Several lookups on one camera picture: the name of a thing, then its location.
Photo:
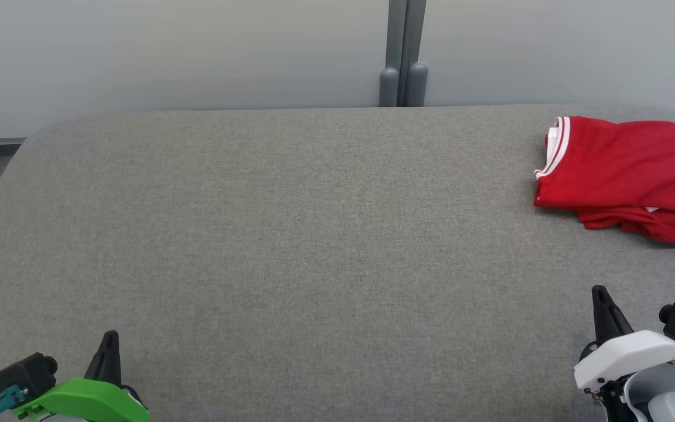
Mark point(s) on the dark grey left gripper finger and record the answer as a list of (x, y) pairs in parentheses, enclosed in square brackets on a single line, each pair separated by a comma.
[(108, 363)]

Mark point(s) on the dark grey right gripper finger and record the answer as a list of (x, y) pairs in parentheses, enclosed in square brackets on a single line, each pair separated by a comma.
[(607, 319)]

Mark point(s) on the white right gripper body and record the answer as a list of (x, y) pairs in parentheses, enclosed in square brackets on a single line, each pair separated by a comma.
[(630, 354)]

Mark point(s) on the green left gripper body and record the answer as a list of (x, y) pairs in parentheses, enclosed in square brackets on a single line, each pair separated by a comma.
[(85, 401)]

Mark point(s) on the red shorts with white trim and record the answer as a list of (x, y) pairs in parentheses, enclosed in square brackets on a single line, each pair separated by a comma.
[(665, 231)]

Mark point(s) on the red Bulls 23 jersey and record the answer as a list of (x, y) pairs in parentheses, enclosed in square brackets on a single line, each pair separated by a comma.
[(624, 164)]

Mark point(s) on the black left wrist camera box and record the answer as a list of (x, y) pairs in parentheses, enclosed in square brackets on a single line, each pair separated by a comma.
[(24, 375)]

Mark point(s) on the grey partition post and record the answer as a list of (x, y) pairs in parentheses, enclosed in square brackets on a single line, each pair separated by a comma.
[(416, 35), (395, 35)]

